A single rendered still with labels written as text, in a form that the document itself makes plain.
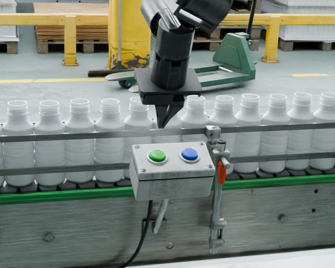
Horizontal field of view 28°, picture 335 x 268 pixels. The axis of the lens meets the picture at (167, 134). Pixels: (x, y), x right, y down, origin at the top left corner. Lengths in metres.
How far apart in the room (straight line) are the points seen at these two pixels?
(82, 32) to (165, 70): 5.64
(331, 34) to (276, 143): 6.13
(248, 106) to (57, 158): 0.40
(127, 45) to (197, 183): 4.76
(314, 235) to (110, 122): 0.53
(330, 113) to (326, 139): 0.06
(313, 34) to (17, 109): 6.29
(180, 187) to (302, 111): 0.37
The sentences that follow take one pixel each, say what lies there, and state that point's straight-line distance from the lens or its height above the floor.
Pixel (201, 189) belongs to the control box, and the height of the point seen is 1.05.
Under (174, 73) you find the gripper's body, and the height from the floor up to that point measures 1.29.
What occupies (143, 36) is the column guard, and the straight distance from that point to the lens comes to 5.94.
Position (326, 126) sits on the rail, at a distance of 1.45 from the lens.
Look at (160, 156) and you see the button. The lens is 1.18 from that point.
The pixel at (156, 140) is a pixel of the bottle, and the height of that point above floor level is 1.08.
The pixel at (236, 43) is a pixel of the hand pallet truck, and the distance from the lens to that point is 5.89.
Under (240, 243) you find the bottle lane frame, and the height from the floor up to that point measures 0.85.
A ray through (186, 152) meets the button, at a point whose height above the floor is 1.12.
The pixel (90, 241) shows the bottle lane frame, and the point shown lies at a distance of 1.37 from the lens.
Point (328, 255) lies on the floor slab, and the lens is 3.24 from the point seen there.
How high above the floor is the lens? 1.56
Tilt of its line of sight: 20 degrees down
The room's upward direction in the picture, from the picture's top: 3 degrees clockwise
